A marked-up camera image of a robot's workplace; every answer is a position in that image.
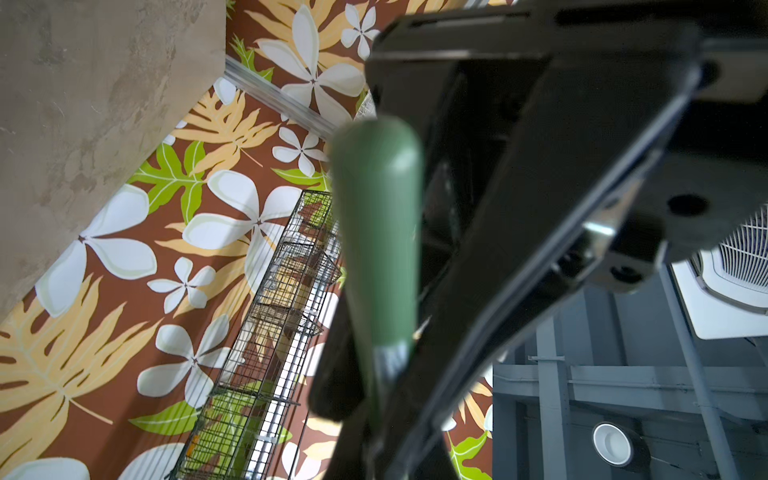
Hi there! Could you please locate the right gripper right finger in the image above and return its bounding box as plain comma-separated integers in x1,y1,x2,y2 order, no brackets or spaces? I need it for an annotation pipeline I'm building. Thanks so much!
409,437,458,480

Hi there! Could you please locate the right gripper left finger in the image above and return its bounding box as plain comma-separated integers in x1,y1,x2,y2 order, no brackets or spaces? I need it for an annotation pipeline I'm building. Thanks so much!
323,407,369,480

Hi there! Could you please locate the ceiling air vent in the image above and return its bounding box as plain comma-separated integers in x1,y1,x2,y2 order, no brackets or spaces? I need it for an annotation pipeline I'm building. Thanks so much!
671,205,767,340

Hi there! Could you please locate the round ceiling light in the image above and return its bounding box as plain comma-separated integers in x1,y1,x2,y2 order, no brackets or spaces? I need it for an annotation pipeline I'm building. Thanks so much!
592,422,634,468

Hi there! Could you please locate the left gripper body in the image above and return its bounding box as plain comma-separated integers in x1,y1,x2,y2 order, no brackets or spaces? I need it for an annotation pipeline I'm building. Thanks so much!
365,1,767,293

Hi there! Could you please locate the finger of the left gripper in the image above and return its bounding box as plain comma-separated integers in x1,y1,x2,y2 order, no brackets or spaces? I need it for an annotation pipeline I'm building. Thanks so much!
371,54,701,479
308,292,369,423

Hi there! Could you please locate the dark green pen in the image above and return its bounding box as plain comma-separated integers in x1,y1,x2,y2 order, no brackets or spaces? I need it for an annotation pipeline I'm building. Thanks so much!
329,116,424,429

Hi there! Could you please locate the black wire basket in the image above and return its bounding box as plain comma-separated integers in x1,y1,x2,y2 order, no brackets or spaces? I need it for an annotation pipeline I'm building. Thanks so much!
169,191,341,479

